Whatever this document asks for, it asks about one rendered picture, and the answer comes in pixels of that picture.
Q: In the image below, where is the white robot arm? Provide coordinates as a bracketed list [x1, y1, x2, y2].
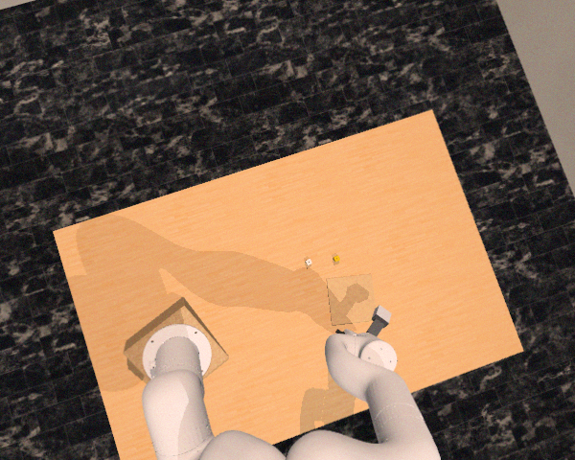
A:
[142, 305, 441, 460]

